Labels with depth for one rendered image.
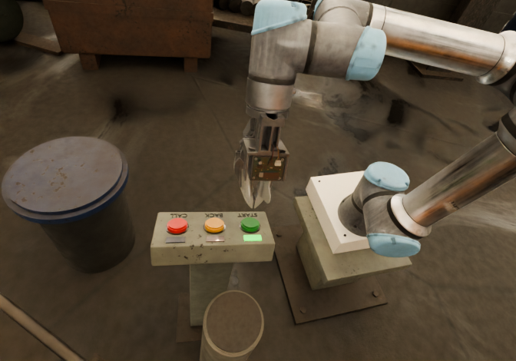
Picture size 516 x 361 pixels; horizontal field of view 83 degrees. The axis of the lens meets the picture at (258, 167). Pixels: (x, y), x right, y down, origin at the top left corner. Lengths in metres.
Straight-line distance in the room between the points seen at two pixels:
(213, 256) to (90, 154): 0.58
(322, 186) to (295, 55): 0.70
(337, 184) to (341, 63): 0.70
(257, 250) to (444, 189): 0.41
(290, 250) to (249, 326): 0.70
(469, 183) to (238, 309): 0.52
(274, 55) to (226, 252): 0.37
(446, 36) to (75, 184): 0.94
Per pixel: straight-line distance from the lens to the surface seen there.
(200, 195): 1.42
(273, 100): 0.46
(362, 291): 1.35
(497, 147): 0.68
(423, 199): 0.74
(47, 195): 0.97
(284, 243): 1.31
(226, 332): 0.64
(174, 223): 0.62
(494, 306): 1.72
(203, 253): 0.60
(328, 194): 1.06
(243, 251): 0.61
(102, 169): 0.99
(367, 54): 0.46
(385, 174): 0.87
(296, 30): 0.45
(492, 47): 0.68
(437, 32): 0.63
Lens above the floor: 1.14
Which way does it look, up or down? 46 degrees down
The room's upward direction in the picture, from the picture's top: 14 degrees clockwise
